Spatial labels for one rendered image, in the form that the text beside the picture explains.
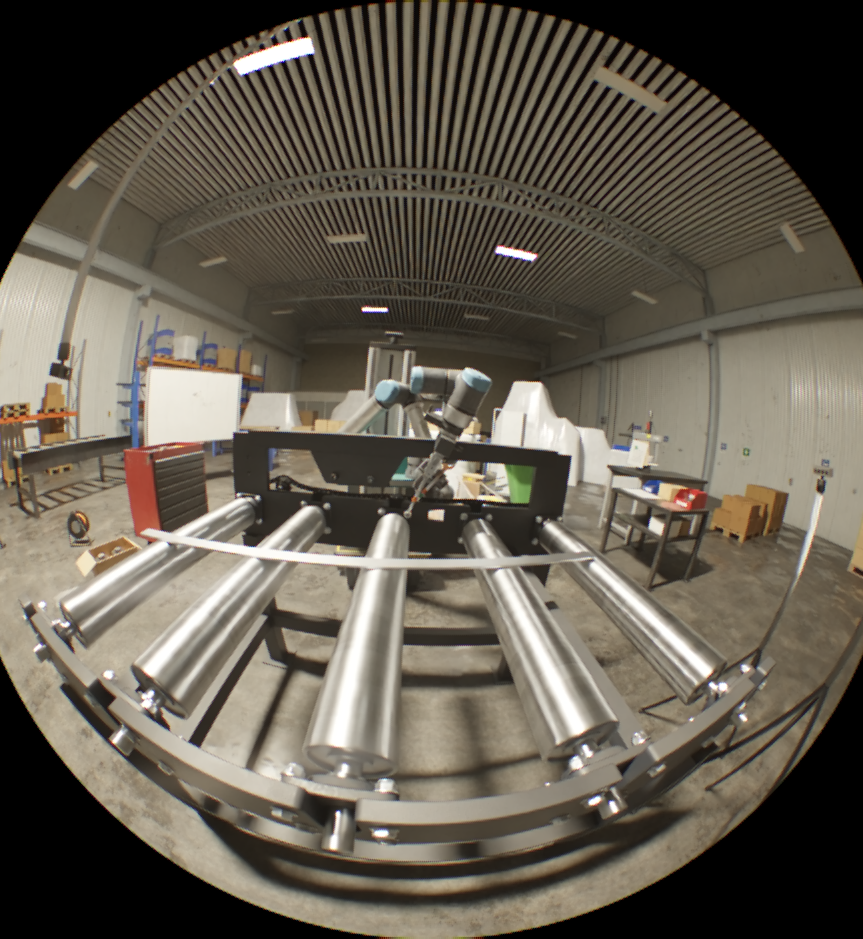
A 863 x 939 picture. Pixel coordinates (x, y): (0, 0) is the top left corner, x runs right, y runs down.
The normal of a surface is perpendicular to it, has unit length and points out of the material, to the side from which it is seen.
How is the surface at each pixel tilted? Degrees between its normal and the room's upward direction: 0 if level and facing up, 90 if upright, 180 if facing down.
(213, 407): 90
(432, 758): 0
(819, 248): 90
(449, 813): 0
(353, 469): 90
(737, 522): 90
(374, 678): 25
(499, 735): 0
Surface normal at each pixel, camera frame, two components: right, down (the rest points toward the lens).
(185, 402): 0.92, 0.14
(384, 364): 0.22, 0.18
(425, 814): 0.08, -0.98
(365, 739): 0.41, -0.90
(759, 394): -1.00, -0.07
